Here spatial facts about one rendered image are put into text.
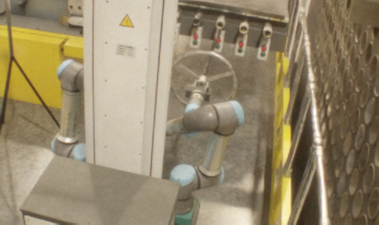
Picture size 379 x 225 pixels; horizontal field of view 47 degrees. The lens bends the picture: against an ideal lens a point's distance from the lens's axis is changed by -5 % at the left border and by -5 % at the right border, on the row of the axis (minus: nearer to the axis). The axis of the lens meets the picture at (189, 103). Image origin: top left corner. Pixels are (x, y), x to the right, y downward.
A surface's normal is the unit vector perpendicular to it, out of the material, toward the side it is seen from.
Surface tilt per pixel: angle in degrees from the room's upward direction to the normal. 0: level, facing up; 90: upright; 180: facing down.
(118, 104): 90
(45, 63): 90
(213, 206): 0
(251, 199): 0
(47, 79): 90
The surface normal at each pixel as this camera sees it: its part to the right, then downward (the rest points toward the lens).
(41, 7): -0.18, 0.52
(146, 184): 0.11, -0.84
